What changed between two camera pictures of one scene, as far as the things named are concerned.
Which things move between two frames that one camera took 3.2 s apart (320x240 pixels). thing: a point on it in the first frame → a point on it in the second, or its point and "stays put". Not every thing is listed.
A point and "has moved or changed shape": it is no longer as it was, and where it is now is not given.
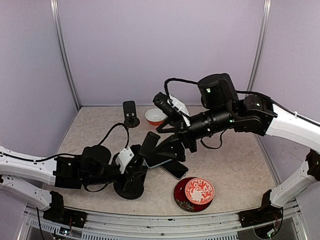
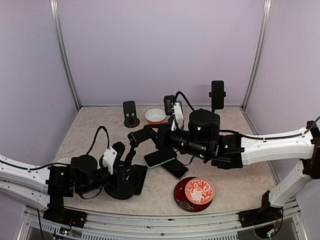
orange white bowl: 155,116 stays put
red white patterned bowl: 199,191 stays put
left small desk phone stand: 129,114 stays put
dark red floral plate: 182,200 stays put
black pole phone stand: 136,187 has moved or changed shape
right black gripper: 172,141 → 160,141
